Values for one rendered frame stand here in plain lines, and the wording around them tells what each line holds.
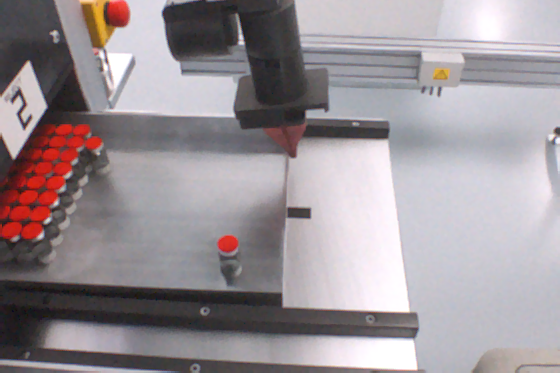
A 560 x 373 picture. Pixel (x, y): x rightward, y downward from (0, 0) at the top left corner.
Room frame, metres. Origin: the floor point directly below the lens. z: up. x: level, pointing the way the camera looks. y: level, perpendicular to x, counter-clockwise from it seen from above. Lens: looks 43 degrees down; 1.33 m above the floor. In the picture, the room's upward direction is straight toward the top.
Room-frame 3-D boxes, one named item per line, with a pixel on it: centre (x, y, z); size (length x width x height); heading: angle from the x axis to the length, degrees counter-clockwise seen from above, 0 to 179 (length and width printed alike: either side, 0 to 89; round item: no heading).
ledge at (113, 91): (0.67, 0.32, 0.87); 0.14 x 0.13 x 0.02; 87
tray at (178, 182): (0.39, 0.16, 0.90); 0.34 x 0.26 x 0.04; 88
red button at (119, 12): (0.65, 0.23, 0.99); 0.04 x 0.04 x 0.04; 87
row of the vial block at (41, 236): (0.39, 0.25, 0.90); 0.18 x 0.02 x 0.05; 178
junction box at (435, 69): (1.25, -0.46, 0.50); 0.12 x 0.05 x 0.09; 87
